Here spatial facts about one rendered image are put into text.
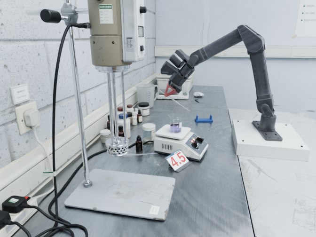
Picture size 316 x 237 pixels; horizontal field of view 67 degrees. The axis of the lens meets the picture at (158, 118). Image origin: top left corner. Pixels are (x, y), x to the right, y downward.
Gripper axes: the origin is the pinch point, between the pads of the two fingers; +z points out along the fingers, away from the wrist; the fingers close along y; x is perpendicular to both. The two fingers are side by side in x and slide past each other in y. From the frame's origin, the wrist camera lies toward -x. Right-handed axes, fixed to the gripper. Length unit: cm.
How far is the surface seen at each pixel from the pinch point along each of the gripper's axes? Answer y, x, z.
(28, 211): 74, -27, 15
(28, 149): 56, -37, 16
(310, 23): -118, 87, -75
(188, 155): 39.2, 12.6, -2.7
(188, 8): -133, -3, -22
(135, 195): 64, -4, 2
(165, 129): 27.3, 2.5, 0.2
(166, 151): 36.2, 6.0, 3.2
